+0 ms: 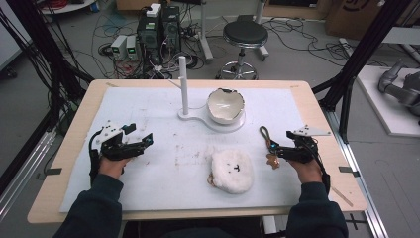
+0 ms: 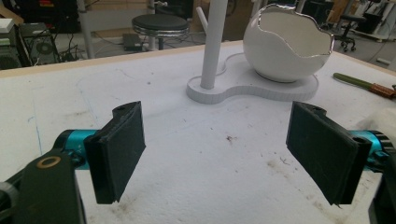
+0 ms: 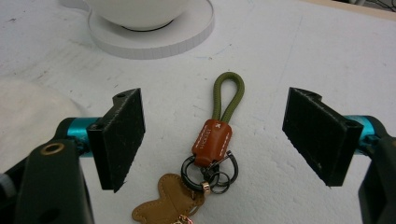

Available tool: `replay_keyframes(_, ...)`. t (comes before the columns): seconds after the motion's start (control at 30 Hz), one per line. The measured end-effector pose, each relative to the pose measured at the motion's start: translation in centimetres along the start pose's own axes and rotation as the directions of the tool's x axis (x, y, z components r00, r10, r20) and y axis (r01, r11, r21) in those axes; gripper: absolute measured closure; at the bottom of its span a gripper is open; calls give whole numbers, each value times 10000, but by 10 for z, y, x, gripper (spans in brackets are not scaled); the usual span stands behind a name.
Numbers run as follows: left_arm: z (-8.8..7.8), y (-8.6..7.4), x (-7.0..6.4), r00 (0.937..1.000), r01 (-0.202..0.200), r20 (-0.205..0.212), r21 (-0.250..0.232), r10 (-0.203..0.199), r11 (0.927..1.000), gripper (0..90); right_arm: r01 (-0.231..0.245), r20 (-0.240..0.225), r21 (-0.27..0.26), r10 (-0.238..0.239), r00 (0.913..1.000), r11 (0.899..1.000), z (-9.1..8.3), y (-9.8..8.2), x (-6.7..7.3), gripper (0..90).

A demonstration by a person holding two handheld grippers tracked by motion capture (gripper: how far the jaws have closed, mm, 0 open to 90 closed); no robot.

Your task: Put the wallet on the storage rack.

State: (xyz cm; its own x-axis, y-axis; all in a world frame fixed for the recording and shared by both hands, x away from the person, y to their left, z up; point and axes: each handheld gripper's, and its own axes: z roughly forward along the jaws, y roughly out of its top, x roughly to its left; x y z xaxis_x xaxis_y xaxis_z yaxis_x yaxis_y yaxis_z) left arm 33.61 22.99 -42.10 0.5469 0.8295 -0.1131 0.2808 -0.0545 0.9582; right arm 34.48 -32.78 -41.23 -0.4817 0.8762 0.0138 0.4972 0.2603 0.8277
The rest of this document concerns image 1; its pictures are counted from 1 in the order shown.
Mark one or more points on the white fluffy pouch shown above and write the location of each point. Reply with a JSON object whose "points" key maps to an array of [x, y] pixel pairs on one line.
{"points": [[232, 173]]}

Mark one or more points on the white table mat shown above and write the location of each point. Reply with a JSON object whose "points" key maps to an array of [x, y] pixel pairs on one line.
{"points": [[165, 178]]}

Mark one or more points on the wooden table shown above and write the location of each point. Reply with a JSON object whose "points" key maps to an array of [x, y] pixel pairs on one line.
{"points": [[87, 109]]}

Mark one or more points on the black round stool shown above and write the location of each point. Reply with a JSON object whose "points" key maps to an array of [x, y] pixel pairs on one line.
{"points": [[245, 33]]}

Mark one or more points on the white floor board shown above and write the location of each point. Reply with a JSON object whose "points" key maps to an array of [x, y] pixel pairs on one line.
{"points": [[383, 105]]}

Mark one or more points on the grey power supply unit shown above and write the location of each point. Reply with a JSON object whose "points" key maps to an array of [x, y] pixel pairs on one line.
{"points": [[119, 46], [131, 48]]}

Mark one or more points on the black computer tower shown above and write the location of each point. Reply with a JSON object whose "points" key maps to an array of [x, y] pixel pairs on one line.
{"points": [[148, 36], [171, 28]]}

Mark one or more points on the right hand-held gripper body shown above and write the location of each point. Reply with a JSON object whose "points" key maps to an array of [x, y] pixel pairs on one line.
{"points": [[302, 152]]}

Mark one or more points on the cardboard box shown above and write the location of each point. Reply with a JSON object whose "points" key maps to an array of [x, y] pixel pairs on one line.
{"points": [[353, 16]]}

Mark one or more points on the white stand with pole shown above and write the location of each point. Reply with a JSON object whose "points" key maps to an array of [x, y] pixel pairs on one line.
{"points": [[183, 89]]}

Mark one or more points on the aluminium rail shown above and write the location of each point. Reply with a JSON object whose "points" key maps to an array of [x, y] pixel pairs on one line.
{"points": [[23, 178], [360, 185]]}

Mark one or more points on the person's left hand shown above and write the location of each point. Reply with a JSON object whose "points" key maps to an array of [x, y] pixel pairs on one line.
{"points": [[112, 167]]}

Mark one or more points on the black frame post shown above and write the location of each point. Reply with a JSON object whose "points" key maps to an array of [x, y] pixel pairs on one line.
{"points": [[363, 49], [39, 43]]}

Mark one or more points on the white eggshell-shaped bowl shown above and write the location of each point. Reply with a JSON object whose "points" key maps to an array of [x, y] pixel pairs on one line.
{"points": [[225, 105]]}

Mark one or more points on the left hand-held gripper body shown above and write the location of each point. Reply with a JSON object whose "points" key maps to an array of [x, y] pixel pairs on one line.
{"points": [[114, 150]]}

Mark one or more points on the person's right hand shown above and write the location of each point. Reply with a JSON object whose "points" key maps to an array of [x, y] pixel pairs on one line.
{"points": [[307, 172]]}

